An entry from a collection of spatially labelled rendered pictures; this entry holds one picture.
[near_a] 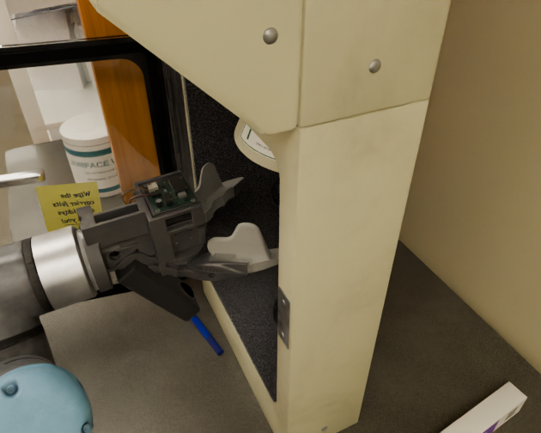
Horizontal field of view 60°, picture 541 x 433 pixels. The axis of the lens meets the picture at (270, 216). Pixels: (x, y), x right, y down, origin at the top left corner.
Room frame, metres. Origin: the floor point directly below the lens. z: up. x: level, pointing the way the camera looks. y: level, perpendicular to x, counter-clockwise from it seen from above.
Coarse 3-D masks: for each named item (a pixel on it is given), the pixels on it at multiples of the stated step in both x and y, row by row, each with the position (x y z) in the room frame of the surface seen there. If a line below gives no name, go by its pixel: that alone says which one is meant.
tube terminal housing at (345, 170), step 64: (320, 0) 0.29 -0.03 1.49; (384, 0) 0.31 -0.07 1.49; (448, 0) 0.33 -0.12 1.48; (320, 64) 0.29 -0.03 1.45; (384, 64) 0.31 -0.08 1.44; (320, 128) 0.29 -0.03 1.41; (384, 128) 0.32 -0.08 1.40; (320, 192) 0.29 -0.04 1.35; (384, 192) 0.32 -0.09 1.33; (320, 256) 0.30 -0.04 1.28; (384, 256) 0.33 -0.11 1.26; (320, 320) 0.30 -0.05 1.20; (256, 384) 0.37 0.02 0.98; (320, 384) 0.30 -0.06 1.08
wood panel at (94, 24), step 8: (80, 0) 0.58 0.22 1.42; (88, 0) 0.58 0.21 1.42; (80, 8) 0.58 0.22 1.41; (88, 8) 0.58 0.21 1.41; (80, 16) 0.60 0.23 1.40; (88, 16) 0.58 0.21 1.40; (96, 16) 0.59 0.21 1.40; (88, 24) 0.58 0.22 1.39; (96, 24) 0.59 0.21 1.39; (104, 24) 0.59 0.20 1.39; (112, 24) 0.59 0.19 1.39; (88, 32) 0.58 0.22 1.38; (96, 32) 0.58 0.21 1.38; (104, 32) 0.59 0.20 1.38; (112, 32) 0.59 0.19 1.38; (120, 32) 0.60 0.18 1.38
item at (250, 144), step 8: (240, 120) 0.45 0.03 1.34; (240, 128) 0.44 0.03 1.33; (248, 128) 0.42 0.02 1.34; (240, 136) 0.43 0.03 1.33; (248, 136) 0.41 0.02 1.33; (256, 136) 0.41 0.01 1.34; (240, 144) 0.42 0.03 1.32; (248, 144) 0.41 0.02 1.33; (256, 144) 0.40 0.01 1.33; (264, 144) 0.40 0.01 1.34; (248, 152) 0.41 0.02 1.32; (256, 152) 0.40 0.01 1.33; (264, 152) 0.39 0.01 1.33; (256, 160) 0.39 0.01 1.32; (264, 160) 0.39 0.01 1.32; (272, 160) 0.38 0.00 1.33; (272, 168) 0.38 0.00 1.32
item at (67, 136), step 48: (0, 96) 0.50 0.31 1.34; (48, 96) 0.52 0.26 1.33; (96, 96) 0.53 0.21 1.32; (144, 96) 0.55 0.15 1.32; (0, 144) 0.50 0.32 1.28; (48, 144) 0.51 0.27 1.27; (96, 144) 0.53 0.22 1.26; (144, 144) 0.54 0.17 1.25; (0, 192) 0.49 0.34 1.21; (48, 192) 0.51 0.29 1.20; (96, 192) 0.52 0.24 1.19; (0, 240) 0.49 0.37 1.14
